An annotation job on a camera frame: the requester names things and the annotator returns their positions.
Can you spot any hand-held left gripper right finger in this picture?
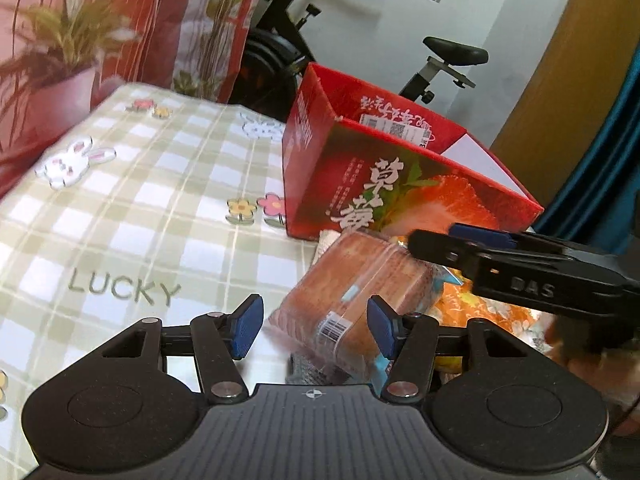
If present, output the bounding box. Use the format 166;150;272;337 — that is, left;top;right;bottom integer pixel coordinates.
367;296;540;404

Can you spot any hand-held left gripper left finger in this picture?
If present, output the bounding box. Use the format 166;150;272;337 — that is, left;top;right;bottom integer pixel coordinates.
102;294;265;405

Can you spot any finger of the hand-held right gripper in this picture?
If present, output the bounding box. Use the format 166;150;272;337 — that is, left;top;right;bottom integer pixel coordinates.
407;229;483;281
448;223;623;261

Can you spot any sliced bread packet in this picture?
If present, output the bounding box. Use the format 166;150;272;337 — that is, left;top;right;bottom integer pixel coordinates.
267;232;437;386

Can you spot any orange snack packet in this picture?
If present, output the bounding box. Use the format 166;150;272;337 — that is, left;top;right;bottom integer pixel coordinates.
429;269;553;377

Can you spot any red cardboard box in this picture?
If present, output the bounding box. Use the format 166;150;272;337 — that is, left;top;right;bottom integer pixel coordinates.
281;62;545;242

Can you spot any person's right hand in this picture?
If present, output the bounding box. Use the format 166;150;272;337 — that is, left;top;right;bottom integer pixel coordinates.
546;312;640;411

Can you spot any wide teal curtain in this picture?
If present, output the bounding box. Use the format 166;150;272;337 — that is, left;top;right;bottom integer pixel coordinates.
537;54;640;257

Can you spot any checked rabbit print tablecloth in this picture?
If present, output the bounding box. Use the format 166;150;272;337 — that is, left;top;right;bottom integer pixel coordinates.
0;82;556;467

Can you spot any black exercise bike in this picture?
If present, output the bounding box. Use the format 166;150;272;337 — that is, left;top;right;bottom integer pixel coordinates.
242;0;490;125

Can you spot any red printed backdrop cloth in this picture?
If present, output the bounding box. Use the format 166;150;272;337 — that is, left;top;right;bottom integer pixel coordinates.
0;0;267;197

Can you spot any wooden door frame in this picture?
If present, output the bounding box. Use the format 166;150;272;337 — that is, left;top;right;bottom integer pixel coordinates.
487;0;637;171

